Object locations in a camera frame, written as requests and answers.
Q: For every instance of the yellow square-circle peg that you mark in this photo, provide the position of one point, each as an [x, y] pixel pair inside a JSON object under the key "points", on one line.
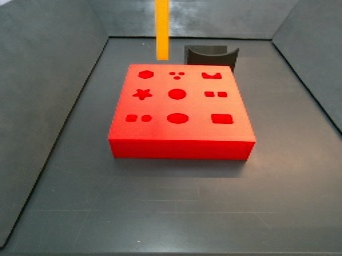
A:
{"points": [[162, 22]]}

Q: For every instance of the red shape-sorter block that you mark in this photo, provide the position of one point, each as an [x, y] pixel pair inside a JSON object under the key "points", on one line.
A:
{"points": [[181, 112]]}

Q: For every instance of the dark curved holder block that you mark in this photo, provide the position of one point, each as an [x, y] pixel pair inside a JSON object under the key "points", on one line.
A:
{"points": [[210, 55]]}

